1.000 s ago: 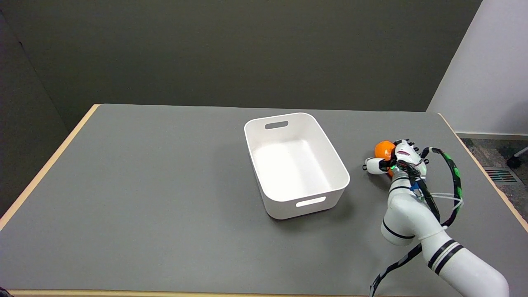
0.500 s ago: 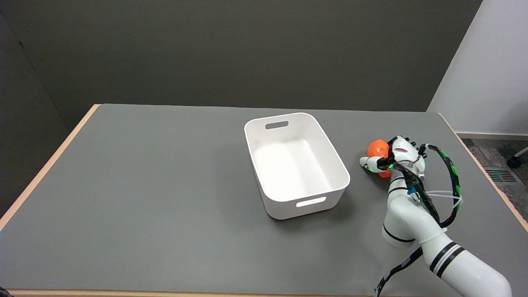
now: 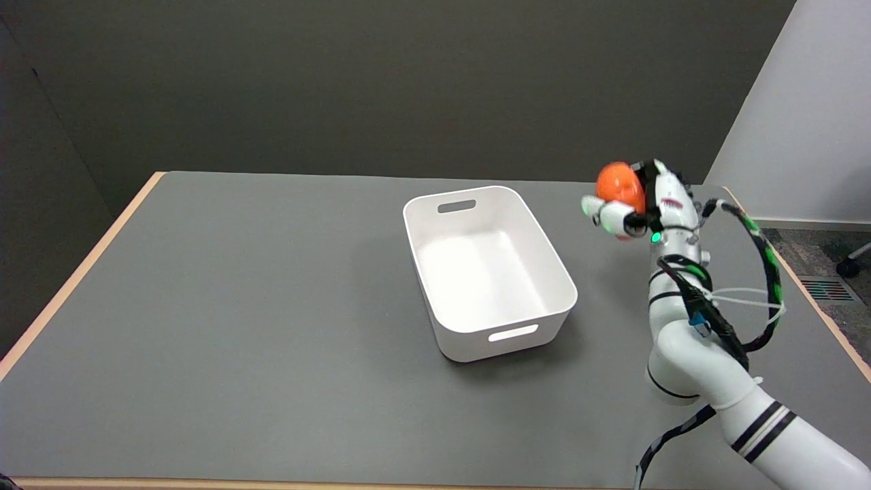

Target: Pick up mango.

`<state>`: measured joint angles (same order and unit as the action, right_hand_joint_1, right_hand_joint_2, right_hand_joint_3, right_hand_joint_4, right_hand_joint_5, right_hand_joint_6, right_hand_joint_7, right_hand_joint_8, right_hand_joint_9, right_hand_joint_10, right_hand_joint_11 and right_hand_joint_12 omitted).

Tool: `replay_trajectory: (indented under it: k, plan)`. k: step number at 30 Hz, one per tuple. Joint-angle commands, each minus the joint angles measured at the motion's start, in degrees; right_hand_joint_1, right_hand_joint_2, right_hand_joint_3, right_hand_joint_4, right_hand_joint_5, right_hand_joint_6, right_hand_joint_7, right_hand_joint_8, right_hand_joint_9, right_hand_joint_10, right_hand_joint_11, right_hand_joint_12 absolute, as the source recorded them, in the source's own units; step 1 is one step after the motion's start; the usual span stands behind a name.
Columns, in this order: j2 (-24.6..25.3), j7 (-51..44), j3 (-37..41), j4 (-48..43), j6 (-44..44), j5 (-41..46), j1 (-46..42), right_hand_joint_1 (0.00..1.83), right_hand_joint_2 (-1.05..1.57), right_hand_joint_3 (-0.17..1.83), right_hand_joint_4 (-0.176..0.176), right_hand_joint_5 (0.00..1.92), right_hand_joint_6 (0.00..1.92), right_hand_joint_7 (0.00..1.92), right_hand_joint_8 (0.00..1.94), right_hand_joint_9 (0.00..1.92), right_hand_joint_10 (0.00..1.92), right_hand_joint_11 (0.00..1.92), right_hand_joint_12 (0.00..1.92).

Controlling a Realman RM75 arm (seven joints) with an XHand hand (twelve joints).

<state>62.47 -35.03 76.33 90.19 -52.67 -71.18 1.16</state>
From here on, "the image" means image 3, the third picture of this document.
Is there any thin white cable tie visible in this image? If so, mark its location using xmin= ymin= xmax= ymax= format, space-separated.
xmin=701 ymin=286 xmax=787 ymax=322

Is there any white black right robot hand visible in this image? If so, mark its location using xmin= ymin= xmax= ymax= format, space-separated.
xmin=581 ymin=159 xmax=702 ymax=246

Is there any floor vent grille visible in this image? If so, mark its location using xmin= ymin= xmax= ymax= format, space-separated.
xmin=799 ymin=275 xmax=856 ymax=303

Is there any black chair caster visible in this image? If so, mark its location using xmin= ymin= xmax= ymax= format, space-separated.
xmin=836 ymin=242 xmax=871 ymax=279

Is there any black green braided cable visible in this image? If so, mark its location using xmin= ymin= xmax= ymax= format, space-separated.
xmin=700 ymin=199 xmax=787 ymax=355

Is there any orange mango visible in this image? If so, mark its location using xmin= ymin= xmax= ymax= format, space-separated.
xmin=596 ymin=161 xmax=646 ymax=216

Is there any white plastic bin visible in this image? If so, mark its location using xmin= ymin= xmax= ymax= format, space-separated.
xmin=403 ymin=185 xmax=579 ymax=363

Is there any black flat hanging cable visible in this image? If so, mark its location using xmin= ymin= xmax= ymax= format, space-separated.
xmin=635 ymin=404 xmax=717 ymax=490

